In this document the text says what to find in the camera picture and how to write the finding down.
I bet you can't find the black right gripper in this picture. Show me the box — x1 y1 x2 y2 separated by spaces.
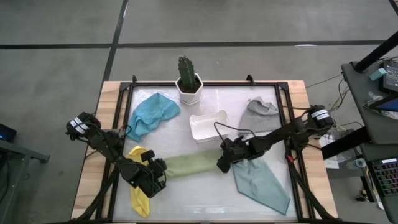
216 136 252 174

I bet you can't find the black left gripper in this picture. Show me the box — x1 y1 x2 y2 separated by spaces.
132 149 169 199

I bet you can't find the pale green microfiber towel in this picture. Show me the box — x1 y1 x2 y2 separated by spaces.
164 148 223 179

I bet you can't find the thin teal microfiber towel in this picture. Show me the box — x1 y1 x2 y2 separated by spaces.
231 158 292 216

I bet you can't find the yellow microfiber towel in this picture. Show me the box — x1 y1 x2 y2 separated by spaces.
126 145 152 218

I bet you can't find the bright blue microfiber towel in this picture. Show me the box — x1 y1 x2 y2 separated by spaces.
126 92 181 142

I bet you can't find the grey microfiber towel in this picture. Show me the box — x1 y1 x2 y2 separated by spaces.
238 96 282 135

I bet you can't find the white plastic bin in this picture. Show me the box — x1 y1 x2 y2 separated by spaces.
188 109 231 144

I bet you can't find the white hexagonal plant pot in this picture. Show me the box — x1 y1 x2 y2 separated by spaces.
175 73 204 106

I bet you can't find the green cactus plant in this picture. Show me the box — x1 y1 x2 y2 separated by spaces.
177 55 197 91

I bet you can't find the black stand base beam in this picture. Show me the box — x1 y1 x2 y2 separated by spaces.
320 126 371 159

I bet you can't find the clear plastic bottle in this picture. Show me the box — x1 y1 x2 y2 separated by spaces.
346 157 368 170

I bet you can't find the small yellow black tool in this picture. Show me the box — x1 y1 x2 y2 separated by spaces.
356 188 369 202

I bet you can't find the dark grey side desk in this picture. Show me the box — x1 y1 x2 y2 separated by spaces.
0 123 50 224

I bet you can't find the dark grey side cart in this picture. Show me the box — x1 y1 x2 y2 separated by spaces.
341 60 398 224

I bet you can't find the black device with blue light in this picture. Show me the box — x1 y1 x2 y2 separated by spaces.
0 123 17 143

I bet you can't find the laptop with backlit keyboard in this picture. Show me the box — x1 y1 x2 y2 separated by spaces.
366 157 398 223

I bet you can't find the crumpled clear plastic bag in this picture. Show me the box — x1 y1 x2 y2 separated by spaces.
363 91 398 121

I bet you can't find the dark tablet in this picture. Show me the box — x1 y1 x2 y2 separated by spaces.
368 94 398 113

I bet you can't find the small teal box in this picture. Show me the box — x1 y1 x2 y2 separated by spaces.
369 67 388 82

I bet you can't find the black electronics box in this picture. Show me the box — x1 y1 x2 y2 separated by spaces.
378 60 398 94

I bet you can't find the black stand pole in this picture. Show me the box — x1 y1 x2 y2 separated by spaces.
354 30 398 73

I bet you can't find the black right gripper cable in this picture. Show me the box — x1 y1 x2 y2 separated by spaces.
213 121 259 147

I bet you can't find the black aluminium rig frame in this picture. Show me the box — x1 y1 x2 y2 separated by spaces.
70 73 343 224

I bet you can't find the thin grey floor cable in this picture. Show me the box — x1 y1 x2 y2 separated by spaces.
306 73 343 89

